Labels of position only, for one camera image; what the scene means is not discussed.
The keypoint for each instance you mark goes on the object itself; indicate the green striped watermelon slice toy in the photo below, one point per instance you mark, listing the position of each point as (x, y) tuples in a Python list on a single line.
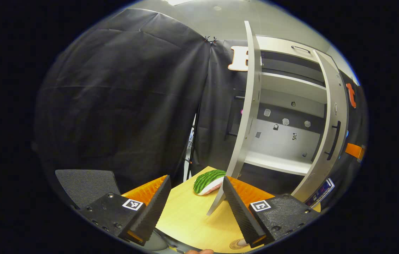
[(206, 180)]

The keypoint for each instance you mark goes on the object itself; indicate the grey mesh office chair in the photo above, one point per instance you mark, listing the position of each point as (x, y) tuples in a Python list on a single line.
[(86, 185)]

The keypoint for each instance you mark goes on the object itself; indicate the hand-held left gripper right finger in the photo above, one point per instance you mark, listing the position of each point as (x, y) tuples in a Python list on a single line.
[(241, 211)]

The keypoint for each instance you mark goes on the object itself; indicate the black backdrop cloth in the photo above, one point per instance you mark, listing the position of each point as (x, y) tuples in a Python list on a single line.
[(115, 98)]

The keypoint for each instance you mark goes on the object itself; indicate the round wooden coaster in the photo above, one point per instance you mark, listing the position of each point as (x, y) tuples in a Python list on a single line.
[(235, 244)]

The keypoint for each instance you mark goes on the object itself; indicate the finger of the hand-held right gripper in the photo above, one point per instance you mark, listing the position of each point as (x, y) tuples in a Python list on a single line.
[(354, 150)]

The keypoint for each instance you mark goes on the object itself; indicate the white cabinet with shelves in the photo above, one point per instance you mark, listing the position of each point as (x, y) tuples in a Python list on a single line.
[(291, 86)]

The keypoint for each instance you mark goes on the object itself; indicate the blue book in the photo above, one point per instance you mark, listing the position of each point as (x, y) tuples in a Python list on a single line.
[(321, 192)]

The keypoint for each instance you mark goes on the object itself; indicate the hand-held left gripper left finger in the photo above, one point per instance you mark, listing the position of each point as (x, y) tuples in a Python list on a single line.
[(155, 208)]

